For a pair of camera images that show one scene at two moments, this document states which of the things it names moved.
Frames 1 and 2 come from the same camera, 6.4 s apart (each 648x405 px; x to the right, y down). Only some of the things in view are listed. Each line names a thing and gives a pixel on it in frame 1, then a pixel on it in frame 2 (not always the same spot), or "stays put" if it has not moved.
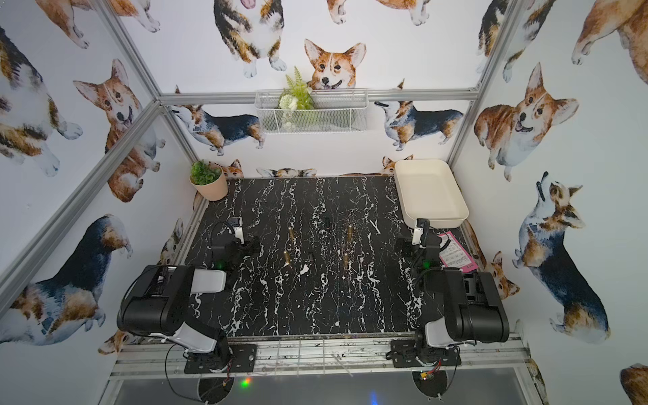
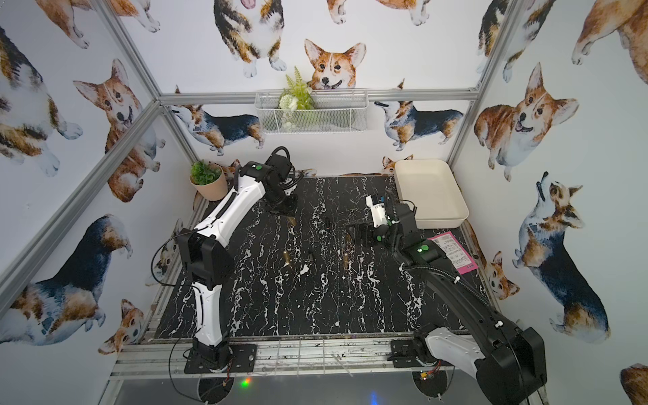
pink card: (453, 256) stays put
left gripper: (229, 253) → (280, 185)
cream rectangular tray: (428, 189) stays put
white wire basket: (335, 111) stays put
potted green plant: (208, 180) stays put
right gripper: (407, 251) → (368, 227)
